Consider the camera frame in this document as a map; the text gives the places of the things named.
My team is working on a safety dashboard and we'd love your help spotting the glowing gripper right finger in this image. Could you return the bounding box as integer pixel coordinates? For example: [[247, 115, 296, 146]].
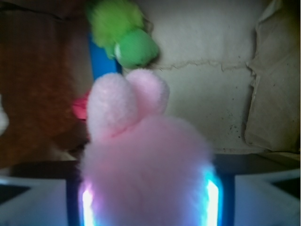
[[204, 169, 301, 226]]

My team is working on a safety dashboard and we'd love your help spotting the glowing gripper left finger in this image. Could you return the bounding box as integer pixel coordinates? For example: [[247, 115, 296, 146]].
[[0, 176, 94, 226]]

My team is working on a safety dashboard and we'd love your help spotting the pink plush bunny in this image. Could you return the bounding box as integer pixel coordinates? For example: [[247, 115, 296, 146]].
[[80, 69, 212, 226]]

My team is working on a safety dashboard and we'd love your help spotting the red crumpled cloth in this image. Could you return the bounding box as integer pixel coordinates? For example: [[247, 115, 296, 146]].
[[72, 91, 90, 121]]

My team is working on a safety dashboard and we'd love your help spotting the brown paper lined box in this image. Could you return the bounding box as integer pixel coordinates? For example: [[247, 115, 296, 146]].
[[0, 0, 300, 167]]

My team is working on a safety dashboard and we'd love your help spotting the blue rectangular block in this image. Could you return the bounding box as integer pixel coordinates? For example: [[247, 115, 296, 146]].
[[88, 34, 122, 81]]

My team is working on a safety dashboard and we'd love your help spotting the green plush bird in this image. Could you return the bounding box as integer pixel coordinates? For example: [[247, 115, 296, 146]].
[[85, 0, 159, 69]]

